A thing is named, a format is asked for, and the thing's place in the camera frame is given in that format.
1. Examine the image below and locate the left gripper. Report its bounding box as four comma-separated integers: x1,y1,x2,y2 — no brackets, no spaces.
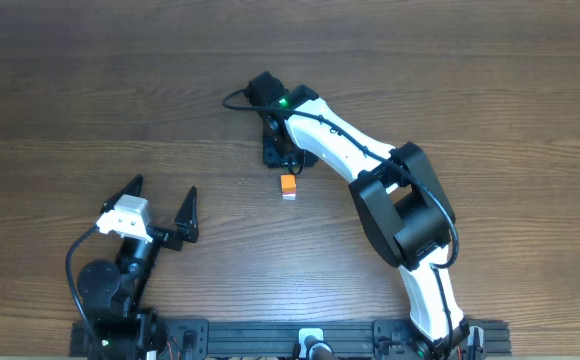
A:
100,173,200,251

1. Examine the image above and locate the mounting rail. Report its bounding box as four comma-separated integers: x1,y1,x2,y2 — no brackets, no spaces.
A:
69,318,512,360

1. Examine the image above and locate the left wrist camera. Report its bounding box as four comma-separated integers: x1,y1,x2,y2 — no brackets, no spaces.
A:
95,194,154,244

